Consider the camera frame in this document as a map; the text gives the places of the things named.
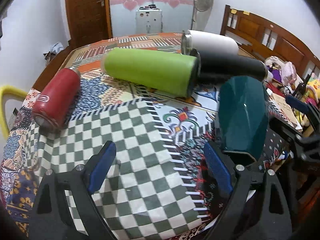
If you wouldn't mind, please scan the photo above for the dark green faceted cup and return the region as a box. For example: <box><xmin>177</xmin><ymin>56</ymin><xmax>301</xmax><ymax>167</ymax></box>
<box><xmin>218</xmin><ymin>76</ymin><xmax>268</xmax><ymax>166</ymax></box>

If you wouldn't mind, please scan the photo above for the standing electric fan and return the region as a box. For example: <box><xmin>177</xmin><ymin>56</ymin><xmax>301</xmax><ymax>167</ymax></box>
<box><xmin>191</xmin><ymin>0</ymin><xmax>214</xmax><ymax>31</ymax></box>

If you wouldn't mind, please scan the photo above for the black tumbler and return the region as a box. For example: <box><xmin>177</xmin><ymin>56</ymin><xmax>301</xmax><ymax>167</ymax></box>
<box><xmin>190</xmin><ymin>49</ymin><xmax>268</xmax><ymax>85</ymax></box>

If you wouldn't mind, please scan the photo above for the white tumbler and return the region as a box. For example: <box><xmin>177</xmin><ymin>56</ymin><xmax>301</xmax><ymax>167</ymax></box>
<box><xmin>181</xmin><ymin>30</ymin><xmax>239</xmax><ymax>55</ymax></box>

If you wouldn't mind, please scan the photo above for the red thermos bottle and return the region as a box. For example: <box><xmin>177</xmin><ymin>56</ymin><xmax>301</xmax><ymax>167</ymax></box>
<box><xmin>31</xmin><ymin>68</ymin><xmax>80</xmax><ymax>131</ymax></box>

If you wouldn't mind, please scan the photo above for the pink plush toy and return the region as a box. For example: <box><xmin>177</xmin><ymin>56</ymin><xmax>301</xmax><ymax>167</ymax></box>
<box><xmin>264</xmin><ymin>56</ymin><xmax>297</xmax><ymax>86</ymax></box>

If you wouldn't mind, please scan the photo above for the yellow plush toy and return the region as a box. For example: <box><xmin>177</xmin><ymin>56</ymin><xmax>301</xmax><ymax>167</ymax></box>
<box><xmin>306</xmin><ymin>79</ymin><xmax>320</xmax><ymax>101</ymax></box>

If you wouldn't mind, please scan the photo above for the brown wooden door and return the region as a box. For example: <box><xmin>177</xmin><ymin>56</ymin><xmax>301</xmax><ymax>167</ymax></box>
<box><xmin>65</xmin><ymin>0</ymin><xmax>112</xmax><ymax>48</ymax></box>

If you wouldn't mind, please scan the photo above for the lime green tumbler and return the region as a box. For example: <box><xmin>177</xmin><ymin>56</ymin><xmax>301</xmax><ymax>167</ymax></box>
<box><xmin>101</xmin><ymin>48</ymin><xmax>200</xmax><ymax>98</ymax></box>

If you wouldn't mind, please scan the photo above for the green white checkered cloth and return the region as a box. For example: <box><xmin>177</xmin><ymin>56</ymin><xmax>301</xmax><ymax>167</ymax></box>
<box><xmin>27</xmin><ymin>98</ymin><xmax>212</xmax><ymax>239</ymax></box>

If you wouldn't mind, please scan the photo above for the patchwork bed sheet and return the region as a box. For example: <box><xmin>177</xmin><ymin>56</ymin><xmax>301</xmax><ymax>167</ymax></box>
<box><xmin>0</xmin><ymin>32</ymin><xmax>291</xmax><ymax>240</ymax></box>

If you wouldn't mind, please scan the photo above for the pile of clothes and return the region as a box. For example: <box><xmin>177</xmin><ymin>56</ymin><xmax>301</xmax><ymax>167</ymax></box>
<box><xmin>43</xmin><ymin>42</ymin><xmax>65</xmax><ymax>66</ymax></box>

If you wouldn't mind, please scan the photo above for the wooden bed headboard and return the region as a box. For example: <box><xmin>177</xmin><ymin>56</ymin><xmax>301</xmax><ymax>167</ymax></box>
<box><xmin>220</xmin><ymin>5</ymin><xmax>319</xmax><ymax>76</ymax></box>

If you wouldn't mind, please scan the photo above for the frosted sliding wardrobe with hearts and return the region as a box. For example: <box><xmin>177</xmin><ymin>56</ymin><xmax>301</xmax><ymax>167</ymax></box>
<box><xmin>108</xmin><ymin>0</ymin><xmax>194</xmax><ymax>37</ymax></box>

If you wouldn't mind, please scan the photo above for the white paper booklet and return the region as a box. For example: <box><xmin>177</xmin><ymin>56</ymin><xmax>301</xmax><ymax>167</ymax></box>
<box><xmin>266</xmin><ymin>88</ymin><xmax>303</xmax><ymax>132</ymax></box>

